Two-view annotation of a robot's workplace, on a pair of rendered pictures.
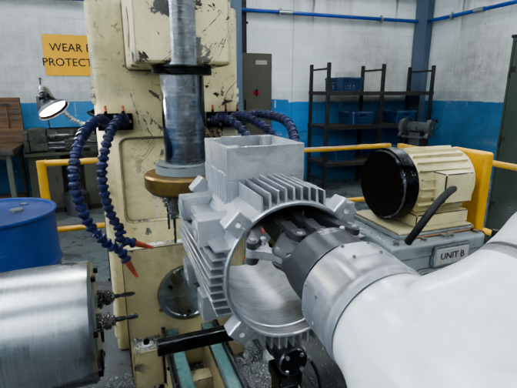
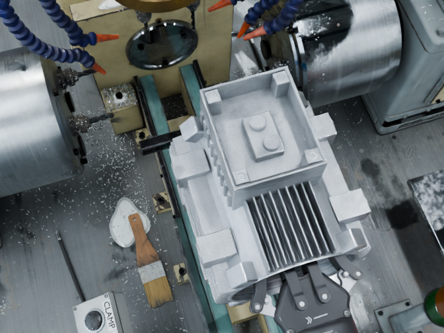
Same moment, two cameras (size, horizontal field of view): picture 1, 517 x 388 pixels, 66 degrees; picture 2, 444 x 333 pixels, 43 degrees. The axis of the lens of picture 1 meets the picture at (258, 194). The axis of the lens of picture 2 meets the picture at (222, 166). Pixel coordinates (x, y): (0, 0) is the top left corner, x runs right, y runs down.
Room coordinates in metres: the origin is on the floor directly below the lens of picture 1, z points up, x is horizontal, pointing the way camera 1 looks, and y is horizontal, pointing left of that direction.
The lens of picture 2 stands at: (0.28, 0.05, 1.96)
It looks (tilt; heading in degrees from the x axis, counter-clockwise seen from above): 68 degrees down; 0
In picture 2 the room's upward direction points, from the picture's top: 3 degrees clockwise
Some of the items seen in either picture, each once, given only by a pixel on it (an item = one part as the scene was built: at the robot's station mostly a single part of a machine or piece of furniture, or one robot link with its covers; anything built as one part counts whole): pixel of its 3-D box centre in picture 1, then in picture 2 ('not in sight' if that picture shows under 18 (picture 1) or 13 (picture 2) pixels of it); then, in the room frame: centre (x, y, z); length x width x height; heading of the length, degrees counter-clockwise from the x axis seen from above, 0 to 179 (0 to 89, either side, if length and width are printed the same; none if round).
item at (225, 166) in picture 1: (251, 166); (259, 139); (0.53, 0.01, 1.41); 0.12 x 0.11 x 0.07; 20
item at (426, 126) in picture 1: (414, 157); not in sight; (5.77, -2.28, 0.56); 0.46 x 0.36 x 1.13; 39
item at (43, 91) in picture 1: (68, 112); not in sight; (0.96, 0.45, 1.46); 0.18 x 0.11 x 0.13; 20
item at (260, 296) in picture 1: (262, 241); (265, 201); (0.50, -0.01, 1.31); 0.20 x 0.19 x 0.19; 20
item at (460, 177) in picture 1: (430, 225); not in sight; (1.02, -0.46, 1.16); 0.33 x 0.26 x 0.42; 110
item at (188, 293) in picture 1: (188, 292); (162, 47); (0.91, 0.18, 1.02); 0.15 x 0.02 x 0.15; 110
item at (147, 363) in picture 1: (148, 361); (123, 108); (0.85, 0.27, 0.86); 0.07 x 0.06 x 0.12; 110
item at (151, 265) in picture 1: (184, 296); (156, 34); (0.97, 0.20, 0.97); 0.30 x 0.11 x 0.34; 110
